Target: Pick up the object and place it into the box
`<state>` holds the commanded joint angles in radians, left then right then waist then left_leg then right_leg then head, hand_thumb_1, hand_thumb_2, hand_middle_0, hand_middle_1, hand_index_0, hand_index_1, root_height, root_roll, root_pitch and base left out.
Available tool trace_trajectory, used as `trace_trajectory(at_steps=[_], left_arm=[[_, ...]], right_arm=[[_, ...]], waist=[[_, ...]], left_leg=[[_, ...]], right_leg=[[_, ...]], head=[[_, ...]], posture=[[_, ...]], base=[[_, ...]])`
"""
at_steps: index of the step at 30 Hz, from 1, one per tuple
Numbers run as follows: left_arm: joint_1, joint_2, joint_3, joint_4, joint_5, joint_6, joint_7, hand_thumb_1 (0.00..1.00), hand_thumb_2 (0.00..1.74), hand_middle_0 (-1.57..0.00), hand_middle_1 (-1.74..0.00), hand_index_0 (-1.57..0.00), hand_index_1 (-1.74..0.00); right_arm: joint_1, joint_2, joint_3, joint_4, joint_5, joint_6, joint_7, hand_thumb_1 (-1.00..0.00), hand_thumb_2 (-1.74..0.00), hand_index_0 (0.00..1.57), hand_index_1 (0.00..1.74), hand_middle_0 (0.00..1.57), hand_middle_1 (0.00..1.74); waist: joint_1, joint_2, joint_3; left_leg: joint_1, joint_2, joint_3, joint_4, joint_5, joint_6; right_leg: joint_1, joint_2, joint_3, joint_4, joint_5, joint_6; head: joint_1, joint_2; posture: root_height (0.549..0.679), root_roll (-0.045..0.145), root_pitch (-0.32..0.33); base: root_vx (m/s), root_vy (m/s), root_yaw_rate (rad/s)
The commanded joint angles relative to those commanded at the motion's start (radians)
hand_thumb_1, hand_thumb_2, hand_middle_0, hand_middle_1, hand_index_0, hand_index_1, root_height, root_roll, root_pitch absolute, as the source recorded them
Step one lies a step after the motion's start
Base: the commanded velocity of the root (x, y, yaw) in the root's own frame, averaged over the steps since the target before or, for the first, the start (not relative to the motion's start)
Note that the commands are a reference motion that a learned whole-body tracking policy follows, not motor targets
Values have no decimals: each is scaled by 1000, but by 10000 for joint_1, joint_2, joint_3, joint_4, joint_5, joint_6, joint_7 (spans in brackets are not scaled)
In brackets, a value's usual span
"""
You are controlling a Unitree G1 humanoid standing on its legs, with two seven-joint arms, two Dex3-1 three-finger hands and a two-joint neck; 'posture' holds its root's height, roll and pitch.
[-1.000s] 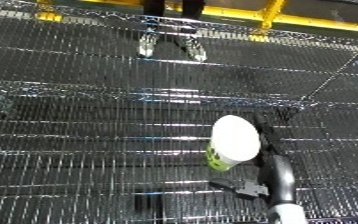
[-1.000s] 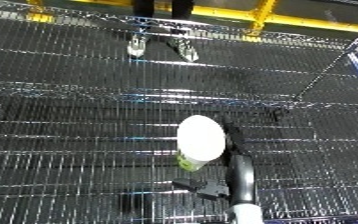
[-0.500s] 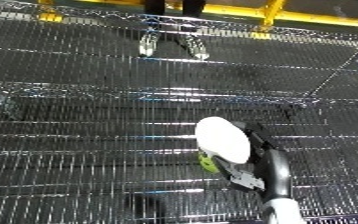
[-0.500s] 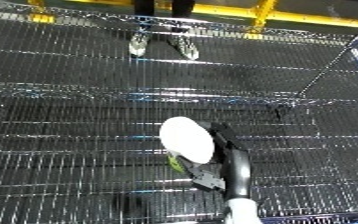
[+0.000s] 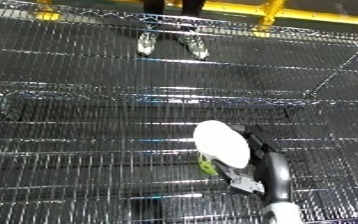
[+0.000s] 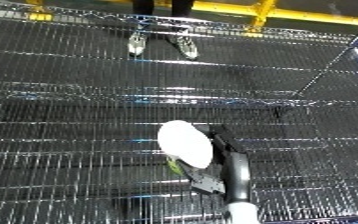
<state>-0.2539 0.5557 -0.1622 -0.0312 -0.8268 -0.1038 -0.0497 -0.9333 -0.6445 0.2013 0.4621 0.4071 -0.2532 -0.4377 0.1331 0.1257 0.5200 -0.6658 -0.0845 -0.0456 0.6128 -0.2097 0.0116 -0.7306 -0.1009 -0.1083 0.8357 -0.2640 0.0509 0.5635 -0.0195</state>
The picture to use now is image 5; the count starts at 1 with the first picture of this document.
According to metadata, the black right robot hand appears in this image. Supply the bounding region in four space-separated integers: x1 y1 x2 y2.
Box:
207 123 295 205

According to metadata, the white paper cup green band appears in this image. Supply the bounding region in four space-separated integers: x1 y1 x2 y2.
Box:
191 119 254 176

